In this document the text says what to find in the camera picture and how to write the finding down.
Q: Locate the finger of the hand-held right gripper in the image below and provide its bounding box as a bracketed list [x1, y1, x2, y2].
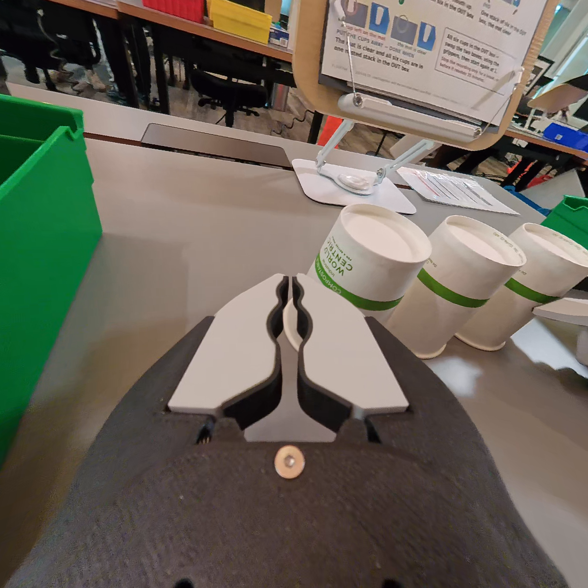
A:
[532, 296, 588, 368]

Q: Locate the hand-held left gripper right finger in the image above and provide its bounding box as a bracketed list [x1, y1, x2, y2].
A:
[292, 273, 410, 432]

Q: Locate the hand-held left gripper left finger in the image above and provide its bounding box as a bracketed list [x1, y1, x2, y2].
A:
[168, 273, 289, 430]

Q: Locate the white paper cup green band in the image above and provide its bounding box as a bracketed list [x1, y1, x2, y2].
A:
[386, 215, 526, 359]
[455, 223, 588, 352]
[282, 203, 432, 352]

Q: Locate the green plastic bin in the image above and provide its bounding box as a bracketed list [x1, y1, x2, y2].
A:
[540, 194, 588, 251]
[0, 94, 103, 465]

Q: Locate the grey desk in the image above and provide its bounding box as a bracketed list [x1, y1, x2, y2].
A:
[0, 83, 588, 588]

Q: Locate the black desk panel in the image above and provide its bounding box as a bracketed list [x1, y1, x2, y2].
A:
[140, 123, 295, 170]

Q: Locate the grey leaning board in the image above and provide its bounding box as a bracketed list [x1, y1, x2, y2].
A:
[524, 170, 579, 212]

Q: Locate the laminated paper sheet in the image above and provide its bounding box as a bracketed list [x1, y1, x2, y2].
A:
[396, 166, 520, 216]

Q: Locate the wooden work table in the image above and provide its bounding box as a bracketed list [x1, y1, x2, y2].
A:
[503, 129, 588, 161]

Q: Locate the small blue bin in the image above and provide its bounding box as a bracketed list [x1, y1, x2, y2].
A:
[543, 122, 588, 152]

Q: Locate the tan document stand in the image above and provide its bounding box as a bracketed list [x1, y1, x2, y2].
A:
[527, 76, 588, 113]

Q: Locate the orange traffic cone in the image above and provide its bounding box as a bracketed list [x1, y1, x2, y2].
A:
[322, 116, 345, 147]

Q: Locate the black office chair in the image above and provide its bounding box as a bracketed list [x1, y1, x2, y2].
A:
[190, 69, 269, 127]

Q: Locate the printed instruction sheet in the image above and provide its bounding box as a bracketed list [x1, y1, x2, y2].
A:
[319, 0, 549, 125]

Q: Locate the wooden background table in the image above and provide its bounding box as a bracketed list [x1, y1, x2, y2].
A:
[117, 0, 295, 115]

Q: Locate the yellow plastic bin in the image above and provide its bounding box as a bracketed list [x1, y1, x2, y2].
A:
[208, 0, 273, 44]

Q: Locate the red plastic bin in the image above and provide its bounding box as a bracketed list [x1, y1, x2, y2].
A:
[142, 0, 206, 24]

